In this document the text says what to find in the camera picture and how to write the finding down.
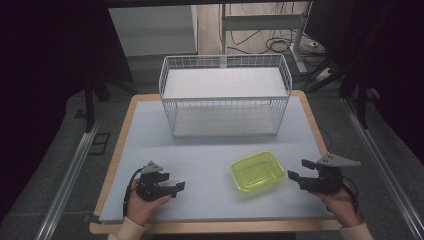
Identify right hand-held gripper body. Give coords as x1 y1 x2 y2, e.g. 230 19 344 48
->
301 152 362 194

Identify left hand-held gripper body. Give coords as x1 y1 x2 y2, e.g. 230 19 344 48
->
135 160 178 202

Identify yellow-green plastic container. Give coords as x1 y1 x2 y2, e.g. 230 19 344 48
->
230 150 286 193

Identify person's left hand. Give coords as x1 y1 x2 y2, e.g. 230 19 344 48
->
126 179 172 227

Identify person's right hand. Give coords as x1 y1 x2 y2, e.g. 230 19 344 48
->
313 181 363 228

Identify black floor plate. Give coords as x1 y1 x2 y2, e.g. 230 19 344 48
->
88 132 111 156

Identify black stand leg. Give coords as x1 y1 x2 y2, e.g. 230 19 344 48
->
338 59 382 130
83 79 112 134

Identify white power strip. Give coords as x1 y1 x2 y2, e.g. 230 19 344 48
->
314 67 333 83

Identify dark curtain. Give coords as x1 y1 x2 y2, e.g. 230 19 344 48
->
0 0 134 225
304 0 424 164

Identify white board panel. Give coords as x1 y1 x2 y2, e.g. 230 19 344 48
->
108 4 198 57

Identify white metal stand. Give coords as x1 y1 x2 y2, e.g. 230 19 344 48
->
219 0 314 75

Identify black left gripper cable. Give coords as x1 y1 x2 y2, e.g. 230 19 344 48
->
122 167 144 218

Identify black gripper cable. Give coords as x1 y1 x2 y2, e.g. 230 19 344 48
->
339 181 360 214
122 167 144 218

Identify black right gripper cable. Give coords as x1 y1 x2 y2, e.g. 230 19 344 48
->
339 181 360 214

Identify metal floor rail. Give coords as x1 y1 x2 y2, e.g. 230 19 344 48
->
342 97 424 240
34 121 102 240

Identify white wire rack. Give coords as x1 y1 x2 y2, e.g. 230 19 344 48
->
158 53 293 138

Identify tangle of black floor cables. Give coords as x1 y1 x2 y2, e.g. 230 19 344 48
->
229 29 329 58

